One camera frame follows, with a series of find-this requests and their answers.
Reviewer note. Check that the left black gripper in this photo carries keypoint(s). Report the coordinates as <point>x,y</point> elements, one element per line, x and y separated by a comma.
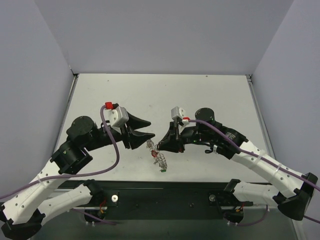
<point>126,137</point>

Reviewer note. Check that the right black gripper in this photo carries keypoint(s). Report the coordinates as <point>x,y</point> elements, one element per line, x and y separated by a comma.
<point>177,139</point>

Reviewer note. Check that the red key tag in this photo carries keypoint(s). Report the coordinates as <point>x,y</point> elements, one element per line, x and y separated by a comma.
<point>154,153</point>

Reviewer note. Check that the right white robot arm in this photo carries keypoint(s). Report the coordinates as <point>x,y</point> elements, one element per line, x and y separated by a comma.
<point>289,190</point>

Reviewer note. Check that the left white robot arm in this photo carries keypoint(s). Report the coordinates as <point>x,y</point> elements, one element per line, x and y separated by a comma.
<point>31,207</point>

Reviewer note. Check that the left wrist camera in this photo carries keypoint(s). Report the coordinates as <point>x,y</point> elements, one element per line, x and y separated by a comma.
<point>117,115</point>

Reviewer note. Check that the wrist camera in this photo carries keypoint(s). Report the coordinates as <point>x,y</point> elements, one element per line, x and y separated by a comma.
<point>117,115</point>
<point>178,116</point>

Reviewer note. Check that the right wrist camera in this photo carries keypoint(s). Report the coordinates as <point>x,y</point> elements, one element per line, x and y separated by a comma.
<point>178,116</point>

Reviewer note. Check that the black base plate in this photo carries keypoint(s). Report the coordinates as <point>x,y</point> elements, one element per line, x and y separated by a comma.
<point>159,200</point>

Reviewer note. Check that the aluminium frame rail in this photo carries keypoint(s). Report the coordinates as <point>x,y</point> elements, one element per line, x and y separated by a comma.
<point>263,127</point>

